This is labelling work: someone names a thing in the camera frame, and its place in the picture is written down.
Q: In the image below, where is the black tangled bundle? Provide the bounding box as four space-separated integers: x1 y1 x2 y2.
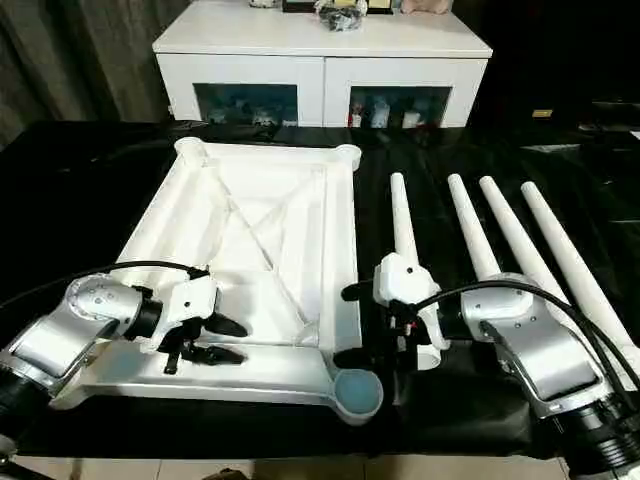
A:
314 0 364 34

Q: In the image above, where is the black work mat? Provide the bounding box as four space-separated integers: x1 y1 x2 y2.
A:
0 119 640 459

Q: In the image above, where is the grey curtain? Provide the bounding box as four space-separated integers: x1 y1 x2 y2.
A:
0 0 191 151

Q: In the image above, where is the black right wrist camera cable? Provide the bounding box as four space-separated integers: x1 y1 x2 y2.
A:
399 282 640 396

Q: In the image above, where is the black left wrist camera cable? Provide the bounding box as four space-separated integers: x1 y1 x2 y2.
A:
0 260 211 311

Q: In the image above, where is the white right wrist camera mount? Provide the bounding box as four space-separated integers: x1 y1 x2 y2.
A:
373 252 449 351

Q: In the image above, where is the white plastic table top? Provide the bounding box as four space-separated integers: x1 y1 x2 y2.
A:
49 135 386 427

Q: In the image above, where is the white cabinet with glass doors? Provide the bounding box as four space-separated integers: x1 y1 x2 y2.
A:
152 0 494 129

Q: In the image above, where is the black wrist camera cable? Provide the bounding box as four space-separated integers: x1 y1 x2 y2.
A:
399 282 640 396
0 260 211 311

